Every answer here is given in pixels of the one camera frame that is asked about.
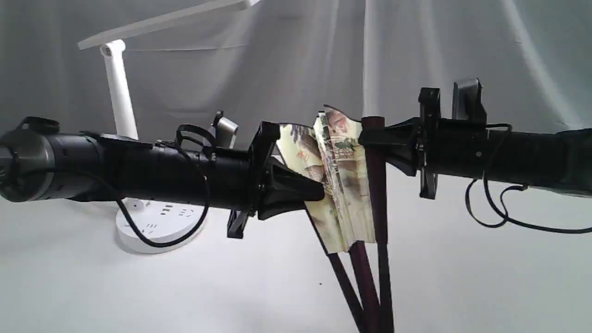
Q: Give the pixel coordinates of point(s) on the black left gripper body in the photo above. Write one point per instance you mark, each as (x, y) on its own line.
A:
(216, 177)

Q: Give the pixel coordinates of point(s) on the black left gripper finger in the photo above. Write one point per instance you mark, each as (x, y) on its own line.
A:
(283, 190)

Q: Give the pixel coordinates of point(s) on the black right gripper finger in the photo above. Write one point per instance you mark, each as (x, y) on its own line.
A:
(396, 143)

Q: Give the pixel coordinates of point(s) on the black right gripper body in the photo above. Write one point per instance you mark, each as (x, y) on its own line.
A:
(446, 146)

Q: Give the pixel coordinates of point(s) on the painted paper folding fan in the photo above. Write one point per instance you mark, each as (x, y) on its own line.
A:
(350, 221)

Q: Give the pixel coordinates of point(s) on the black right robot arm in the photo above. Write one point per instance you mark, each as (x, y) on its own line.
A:
(559, 162)

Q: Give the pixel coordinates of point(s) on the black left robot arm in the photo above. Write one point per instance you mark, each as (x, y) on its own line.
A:
(38, 162)

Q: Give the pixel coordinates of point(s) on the white desk lamp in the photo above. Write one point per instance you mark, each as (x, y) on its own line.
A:
(172, 223)

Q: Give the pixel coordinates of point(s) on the grey backdrop curtain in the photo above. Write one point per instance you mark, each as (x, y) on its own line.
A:
(282, 60)

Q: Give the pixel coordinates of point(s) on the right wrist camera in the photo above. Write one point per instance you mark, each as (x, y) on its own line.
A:
(467, 104)

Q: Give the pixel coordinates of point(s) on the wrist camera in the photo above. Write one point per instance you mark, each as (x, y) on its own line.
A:
(467, 104)
(225, 131)

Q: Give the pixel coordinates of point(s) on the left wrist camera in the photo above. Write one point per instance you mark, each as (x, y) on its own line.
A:
(225, 131)

